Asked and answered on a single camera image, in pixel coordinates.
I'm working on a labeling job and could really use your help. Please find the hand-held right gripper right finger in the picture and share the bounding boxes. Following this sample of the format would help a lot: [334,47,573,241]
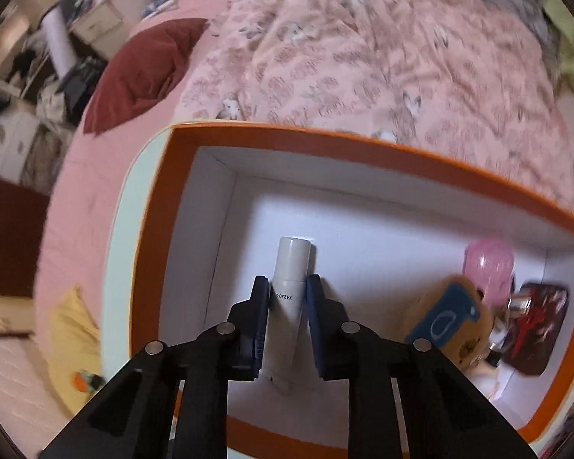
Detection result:
[303,274,539,459]

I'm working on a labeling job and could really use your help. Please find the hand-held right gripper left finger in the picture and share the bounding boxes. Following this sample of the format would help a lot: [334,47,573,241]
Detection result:
[38,275,273,459]

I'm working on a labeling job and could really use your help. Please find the white cosmetic tube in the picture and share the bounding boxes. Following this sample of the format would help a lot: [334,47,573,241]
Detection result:
[263,236,314,393]

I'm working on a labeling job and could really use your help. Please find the orange cardboard box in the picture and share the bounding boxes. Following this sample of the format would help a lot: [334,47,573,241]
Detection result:
[129,123,574,459]

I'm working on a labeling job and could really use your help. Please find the yellow and blue plush pouch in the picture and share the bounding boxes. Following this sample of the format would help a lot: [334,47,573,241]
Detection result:
[404,275,493,369]

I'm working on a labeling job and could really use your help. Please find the pink translucent plastic toy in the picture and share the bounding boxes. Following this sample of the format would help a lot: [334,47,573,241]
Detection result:
[464,238,515,307]

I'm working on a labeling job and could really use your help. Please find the bubble-wrapped red packet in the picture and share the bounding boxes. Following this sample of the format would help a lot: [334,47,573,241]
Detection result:
[500,282,570,374]

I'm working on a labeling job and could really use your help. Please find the yellow cloth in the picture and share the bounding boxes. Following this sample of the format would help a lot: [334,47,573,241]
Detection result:
[48,287,103,417]

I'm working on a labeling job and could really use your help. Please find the bed with pink sheet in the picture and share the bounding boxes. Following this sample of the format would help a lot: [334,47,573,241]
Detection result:
[33,0,574,393]

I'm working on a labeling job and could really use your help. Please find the pink floral printed blanket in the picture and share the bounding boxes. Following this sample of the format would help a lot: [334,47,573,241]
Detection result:
[174,0,574,206]

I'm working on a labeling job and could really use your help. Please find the dark red pillow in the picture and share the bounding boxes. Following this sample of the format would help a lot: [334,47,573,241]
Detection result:
[83,18,209,135]

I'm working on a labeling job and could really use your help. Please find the black bag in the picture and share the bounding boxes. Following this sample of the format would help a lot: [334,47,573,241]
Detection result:
[57,57,106,116]

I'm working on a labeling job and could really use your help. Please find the white drawer cabinet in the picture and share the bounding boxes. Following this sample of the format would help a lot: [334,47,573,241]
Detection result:
[0,105,44,187]

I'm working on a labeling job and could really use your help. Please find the white nightstand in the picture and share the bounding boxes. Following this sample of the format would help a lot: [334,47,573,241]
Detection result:
[69,0,125,49]

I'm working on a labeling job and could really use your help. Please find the white paper roll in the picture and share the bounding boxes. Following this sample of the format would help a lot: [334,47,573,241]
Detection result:
[41,10,72,77]

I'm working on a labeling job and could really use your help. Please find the yellow-green garment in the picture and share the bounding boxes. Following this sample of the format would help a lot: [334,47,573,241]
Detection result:
[540,0,574,91]

